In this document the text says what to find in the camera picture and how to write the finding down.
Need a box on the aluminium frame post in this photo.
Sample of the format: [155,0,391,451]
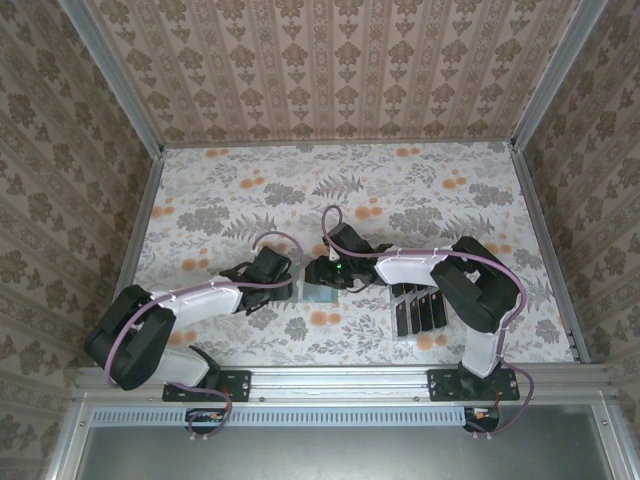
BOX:
[510,0,610,151]
[55,0,166,159]

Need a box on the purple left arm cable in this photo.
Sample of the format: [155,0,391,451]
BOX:
[102,230,304,444]

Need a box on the white slotted cable duct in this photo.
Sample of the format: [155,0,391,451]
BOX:
[92,406,501,430]

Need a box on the thin aluminium table edge rail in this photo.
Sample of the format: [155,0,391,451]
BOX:
[160,139,516,150]

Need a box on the clear plastic card tray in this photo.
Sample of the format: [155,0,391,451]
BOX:
[388,282,450,345]

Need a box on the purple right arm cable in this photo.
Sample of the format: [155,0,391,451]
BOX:
[321,204,536,442]

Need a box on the grey metal panel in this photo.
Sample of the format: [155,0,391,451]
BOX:
[74,424,616,480]

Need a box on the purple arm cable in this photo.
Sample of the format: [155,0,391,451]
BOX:
[321,204,536,442]
[102,230,304,444]

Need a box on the long aluminium mounting rail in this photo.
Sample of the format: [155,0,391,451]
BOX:
[74,364,614,405]

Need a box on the floral paper table cover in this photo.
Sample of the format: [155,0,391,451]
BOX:
[97,141,584,366]

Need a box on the aluminium panel frame profile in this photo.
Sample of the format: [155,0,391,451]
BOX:
[42,399,96,480]
[589,402,636,480]

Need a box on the black connector box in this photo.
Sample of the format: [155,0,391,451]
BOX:
[463,407,501,431]
[185,407,227,427]

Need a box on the green card holder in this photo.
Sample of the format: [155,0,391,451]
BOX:
[293,264,337,304]

